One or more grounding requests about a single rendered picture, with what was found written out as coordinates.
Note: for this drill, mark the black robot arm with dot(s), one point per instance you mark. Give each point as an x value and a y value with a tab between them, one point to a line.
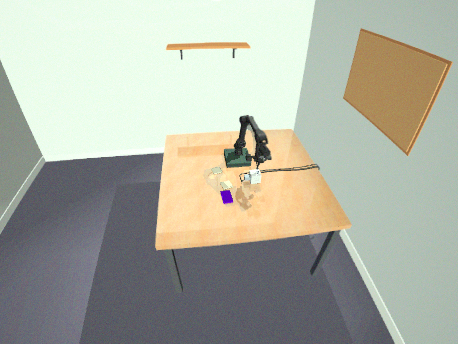
260	136

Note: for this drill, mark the purple rectangular block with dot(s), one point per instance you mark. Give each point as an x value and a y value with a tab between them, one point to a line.
226	196

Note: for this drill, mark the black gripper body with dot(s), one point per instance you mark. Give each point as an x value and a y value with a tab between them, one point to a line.
249	157

